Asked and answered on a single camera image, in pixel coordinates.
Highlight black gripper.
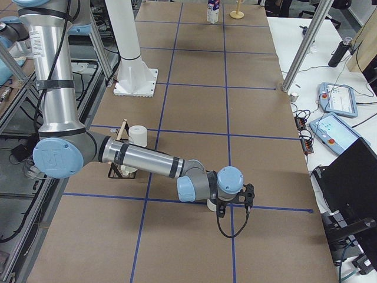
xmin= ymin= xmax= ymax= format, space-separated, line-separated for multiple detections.
xmin=216 ymin=199 xmax=232 ymax=218

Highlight pale green ceramic mug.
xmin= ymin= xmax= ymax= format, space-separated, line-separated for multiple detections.
xmin=206 ymin=199 xmax=217 ymax=212

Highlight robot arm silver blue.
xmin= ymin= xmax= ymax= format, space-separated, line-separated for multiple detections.
xmin=16 ymin=1 xmax=250 ymax=217

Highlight white paper cup lower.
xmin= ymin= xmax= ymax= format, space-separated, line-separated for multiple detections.
xmin=120 ymin=165 xmax=137 ymax=179

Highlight white paper cup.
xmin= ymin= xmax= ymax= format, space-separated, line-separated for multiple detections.
xmin=120 ymin=165 xmax=137 ymax=179
xmin=128 ymin=125 xmax=147 ymax=147

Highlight white paper cup upper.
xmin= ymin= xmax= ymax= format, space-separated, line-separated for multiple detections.
xmin=128 ymin=125 xmax=147 ymax=147

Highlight small metal cup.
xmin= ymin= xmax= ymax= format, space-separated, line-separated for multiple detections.
xmin=289 ymin=92 xmax=299 ymax=103

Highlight wooden cup tree stand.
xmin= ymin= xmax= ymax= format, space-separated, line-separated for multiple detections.
xmin=229 ymin=0 xmax=244 ymax=19

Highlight blue white milk carton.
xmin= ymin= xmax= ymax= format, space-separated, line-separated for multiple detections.
xmin=207 ymin=0 xmax=220 ymax=24

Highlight black power strip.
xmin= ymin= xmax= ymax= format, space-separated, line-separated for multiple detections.
xmin=294 ymin=116 xmax=314 ymax=155

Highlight blue teach pendant near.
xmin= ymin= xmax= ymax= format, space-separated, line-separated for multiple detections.
xmin=309 ymin=113 xmax=361 ymax=155

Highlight blue teach pendant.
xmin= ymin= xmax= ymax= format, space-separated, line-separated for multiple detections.
xmin=309 ymin=113 xmax=361 ymax=155
xmin=318 ymin=82 xmax=358 ymax=118

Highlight blue teach pendant far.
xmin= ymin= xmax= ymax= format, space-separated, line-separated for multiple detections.
xmin=318 ymin=82 xmax=358 ymax=118

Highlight black bottle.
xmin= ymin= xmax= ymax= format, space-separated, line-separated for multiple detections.
xmin=328 ymin=37 xmax=352 ymax=67

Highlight black wire cup rack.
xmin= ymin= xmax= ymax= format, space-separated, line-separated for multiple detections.
xmin=108 ymin=119 xmax=137 ymax=179

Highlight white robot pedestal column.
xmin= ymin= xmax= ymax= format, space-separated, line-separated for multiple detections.
xmin=106 ymin=1 xmax=158 ymax=97

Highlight aluminium frame post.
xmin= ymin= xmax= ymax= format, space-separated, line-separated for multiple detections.
xmin=281 ymin=0 xmax=334 ymax=93

